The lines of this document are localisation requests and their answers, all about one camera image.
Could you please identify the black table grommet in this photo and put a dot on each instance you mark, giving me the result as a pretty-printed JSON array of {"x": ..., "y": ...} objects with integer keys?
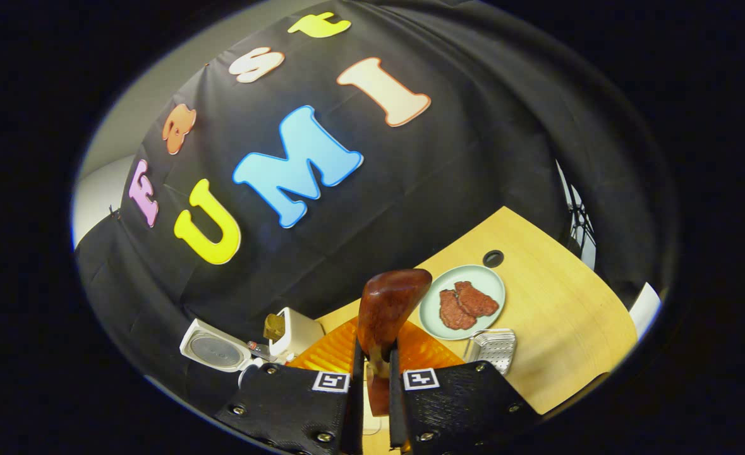
[{"x": 493, "y": 258}]

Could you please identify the brown toast slice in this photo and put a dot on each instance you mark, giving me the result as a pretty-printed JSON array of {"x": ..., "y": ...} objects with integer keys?
[{"x": 274, "y": 325}]

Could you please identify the brown meat slice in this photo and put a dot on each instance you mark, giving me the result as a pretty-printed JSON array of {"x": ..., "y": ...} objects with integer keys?
[
  {"x": 476, "y": 300},
  {"x": 454, "y": 313}
]

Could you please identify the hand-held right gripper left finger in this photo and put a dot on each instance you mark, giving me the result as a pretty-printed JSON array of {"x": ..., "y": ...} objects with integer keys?
[{"x": 354, "y": 411}]

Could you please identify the black backdrop cloth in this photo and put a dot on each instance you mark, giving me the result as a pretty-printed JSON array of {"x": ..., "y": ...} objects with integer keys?
[{"x": 448, "y": 170}]

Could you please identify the pale green plate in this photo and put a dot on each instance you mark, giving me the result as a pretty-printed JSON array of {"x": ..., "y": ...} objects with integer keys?
[{"x": 473, "y": 275}]

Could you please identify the brown wooden spoon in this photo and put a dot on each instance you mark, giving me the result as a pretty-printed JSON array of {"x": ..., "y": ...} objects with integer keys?
[{"x": 388, "y": 303}]

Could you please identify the white toaster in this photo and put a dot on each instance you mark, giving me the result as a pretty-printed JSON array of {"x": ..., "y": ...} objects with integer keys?
[{"x": 299, "y": 335}]

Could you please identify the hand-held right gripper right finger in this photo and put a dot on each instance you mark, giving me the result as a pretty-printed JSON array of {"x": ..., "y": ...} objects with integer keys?
[{"x": 396, "y": 411}]

